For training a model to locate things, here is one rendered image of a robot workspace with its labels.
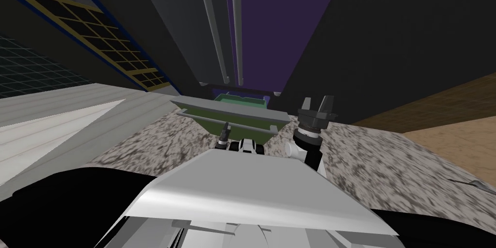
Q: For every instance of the thin grey utensil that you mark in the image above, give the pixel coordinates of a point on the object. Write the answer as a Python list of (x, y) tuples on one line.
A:
[(471, 183)]

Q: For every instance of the dark tall cupboard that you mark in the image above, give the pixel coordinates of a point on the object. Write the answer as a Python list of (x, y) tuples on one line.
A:
[(174, 15)]

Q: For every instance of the window with yellow grid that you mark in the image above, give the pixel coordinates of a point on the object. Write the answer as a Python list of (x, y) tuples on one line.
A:
[(97, 27)]

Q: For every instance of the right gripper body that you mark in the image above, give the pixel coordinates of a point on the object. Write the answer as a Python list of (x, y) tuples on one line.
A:
[(316, 119)]

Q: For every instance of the green drawer with grey front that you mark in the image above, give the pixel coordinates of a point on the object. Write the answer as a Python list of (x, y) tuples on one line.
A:
[(240, 130)]

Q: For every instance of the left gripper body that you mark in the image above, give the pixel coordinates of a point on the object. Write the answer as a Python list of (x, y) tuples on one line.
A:
[(225, 131)]

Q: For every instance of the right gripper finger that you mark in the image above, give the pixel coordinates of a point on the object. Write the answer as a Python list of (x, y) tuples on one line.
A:
[(307, 104), (326, 104)]

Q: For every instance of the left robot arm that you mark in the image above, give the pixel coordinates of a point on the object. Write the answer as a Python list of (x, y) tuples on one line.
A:
[(58, 209)]

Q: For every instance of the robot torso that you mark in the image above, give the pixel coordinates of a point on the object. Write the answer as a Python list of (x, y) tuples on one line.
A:
[(248, 190)]

